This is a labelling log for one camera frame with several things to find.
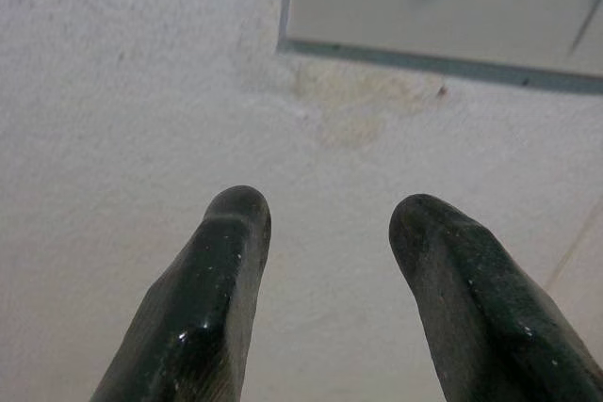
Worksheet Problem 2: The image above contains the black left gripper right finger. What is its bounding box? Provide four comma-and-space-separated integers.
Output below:
388, 193, 603, 402

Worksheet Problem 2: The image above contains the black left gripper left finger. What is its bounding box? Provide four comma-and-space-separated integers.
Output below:
89, 185, 272, 402

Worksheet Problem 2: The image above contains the grey wall panel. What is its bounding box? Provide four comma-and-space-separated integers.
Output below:
276, 0, 603, 93

